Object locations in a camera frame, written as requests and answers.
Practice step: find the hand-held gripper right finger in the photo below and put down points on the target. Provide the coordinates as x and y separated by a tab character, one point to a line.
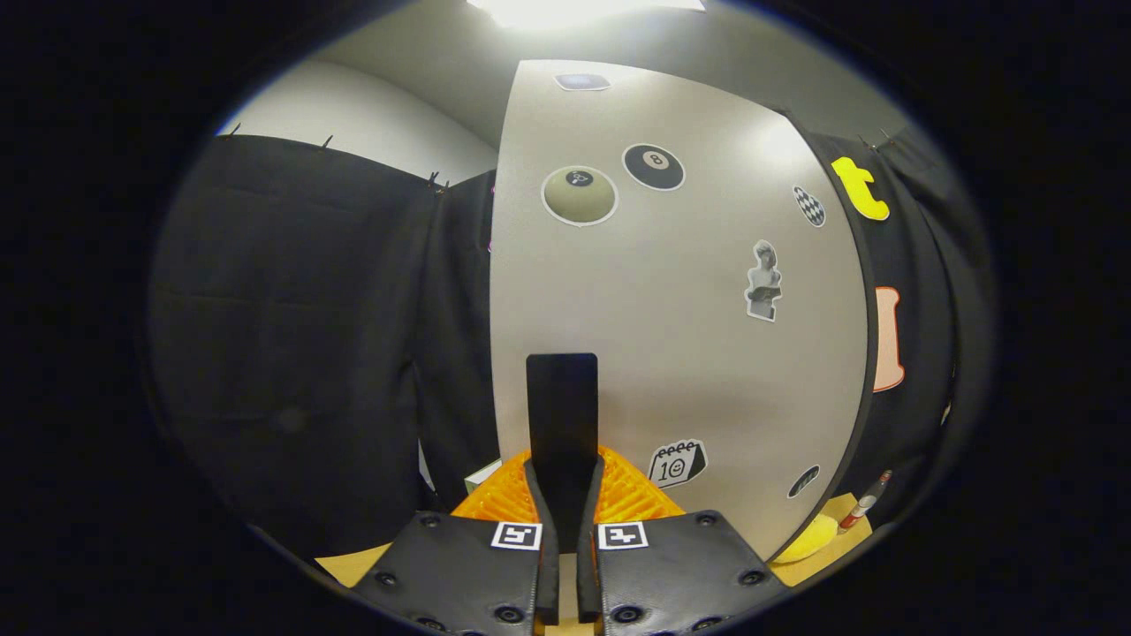
588	574

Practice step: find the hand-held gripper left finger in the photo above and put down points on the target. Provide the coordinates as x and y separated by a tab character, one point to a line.
548	574

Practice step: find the beige shoe cabinet door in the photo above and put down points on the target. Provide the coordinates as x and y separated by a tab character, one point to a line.
689	353

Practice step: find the grey shoe cabinet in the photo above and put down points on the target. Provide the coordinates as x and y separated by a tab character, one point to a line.
871	336

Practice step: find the white spine book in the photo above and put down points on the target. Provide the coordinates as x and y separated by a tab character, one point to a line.
482	475

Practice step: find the white paper sheet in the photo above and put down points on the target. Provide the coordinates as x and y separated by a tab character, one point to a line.
427	464

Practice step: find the round yellow sponge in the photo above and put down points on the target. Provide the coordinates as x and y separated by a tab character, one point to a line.
813	537

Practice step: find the small red white tube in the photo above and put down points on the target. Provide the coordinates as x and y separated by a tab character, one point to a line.
861	505

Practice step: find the black backdrop cloth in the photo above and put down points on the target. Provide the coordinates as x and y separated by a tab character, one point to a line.
309	309

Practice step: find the large ceiling light panel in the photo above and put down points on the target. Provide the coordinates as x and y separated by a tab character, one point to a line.
583	7

